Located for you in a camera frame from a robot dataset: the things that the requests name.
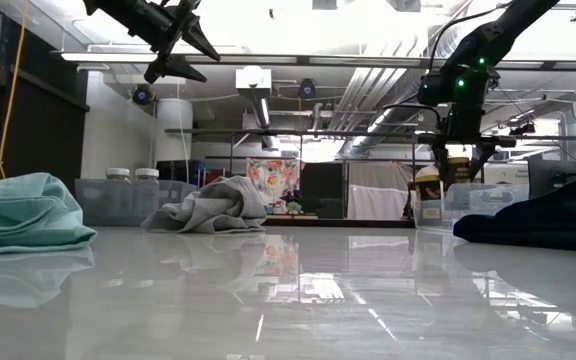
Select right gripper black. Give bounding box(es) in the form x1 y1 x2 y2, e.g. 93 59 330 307
417 102 517 181

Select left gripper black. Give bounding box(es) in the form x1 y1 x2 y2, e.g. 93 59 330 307
117 0 222 85

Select tan-topped white-lid spice jar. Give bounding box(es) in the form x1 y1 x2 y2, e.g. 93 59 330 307
106 166 135 221
134 167 161 221

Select grey cloth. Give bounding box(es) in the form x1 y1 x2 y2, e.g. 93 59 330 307
139 175 269 235

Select clear plastic bin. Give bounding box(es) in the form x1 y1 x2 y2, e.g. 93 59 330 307
411 181 530 232

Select white ceiling box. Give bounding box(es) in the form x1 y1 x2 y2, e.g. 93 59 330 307
234 66 273 100

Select white cylindrical tank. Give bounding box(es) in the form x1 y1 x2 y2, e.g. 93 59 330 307
154 97 195 164

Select long ceiling light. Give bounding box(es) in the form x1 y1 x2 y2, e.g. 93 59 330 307
59 51 176 64

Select distant dark monitor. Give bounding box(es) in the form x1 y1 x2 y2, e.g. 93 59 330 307
526 158 576 199

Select white hanging sheet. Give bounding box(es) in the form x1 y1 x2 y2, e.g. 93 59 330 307
346 161 419 222

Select navy blue cloth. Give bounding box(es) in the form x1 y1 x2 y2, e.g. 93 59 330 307
451 168 576 254

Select silver ceiling ducts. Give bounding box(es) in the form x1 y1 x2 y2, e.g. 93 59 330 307
326 64 474 157

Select blue container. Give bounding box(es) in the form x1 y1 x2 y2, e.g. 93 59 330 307
186 159 207 187

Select grey overhead beam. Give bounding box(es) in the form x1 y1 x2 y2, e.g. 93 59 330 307
50 48 572 71

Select grey translucent plastic bin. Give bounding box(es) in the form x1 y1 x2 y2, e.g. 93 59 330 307
73 178 198 228

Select floral fabric panel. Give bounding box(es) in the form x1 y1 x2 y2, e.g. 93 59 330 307
245 158 302 207

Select white glossy table sheet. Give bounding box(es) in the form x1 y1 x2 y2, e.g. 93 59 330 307
0 225 576 360

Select teal cloth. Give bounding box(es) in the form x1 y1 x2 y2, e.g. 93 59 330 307
0 171 98 256

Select black round ceiling camera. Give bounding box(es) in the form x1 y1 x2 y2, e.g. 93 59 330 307
131 83 155 107
297 77 318 100

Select small black ceiling camera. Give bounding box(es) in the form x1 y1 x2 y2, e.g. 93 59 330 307
507 121 537 138

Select black metal rail frame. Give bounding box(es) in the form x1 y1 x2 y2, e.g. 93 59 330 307
163 127 573 221

